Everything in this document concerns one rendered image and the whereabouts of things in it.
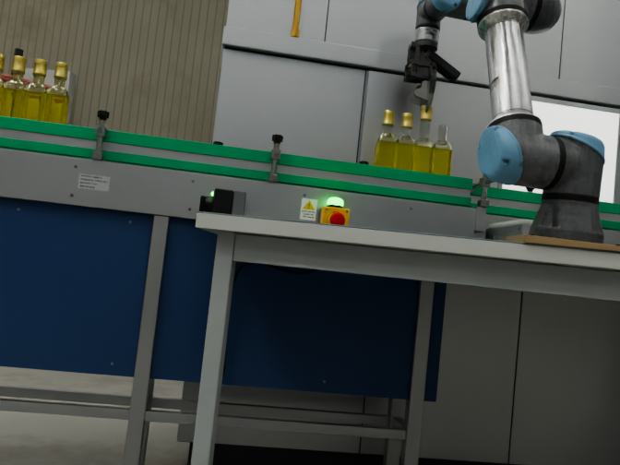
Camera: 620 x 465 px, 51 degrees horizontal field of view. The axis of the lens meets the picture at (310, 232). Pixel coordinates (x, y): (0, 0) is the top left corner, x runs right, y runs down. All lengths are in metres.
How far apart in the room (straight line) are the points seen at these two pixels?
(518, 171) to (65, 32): 5.13
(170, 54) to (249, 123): 3.67
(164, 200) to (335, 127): 0.66
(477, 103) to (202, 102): 3.57
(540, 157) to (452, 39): 0.98
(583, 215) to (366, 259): 0.46
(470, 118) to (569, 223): 0.87
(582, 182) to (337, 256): 0.53
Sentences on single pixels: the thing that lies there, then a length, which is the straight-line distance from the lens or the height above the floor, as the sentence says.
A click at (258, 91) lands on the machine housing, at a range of 2.11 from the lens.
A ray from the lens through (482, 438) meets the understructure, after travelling 2.28.
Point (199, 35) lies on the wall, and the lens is 5.70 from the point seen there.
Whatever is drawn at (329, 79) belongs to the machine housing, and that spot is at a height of 1.28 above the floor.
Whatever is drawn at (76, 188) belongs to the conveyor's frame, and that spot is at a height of 0.80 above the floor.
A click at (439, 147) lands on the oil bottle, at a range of 2.01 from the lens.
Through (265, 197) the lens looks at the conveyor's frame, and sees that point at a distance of 1.74.
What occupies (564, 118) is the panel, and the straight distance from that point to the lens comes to 2.37.
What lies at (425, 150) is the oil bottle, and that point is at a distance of 1.99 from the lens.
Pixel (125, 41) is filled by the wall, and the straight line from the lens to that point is 5.89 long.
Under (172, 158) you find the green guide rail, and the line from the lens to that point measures 1.78.
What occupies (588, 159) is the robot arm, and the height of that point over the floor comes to 0.94.
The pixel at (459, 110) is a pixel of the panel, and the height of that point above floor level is 1.23.
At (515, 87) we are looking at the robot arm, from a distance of 1.49.
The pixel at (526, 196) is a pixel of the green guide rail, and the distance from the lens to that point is 2.08.
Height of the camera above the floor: 0.63
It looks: 4 degrees up
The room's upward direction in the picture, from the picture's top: 6 degrees clockwise
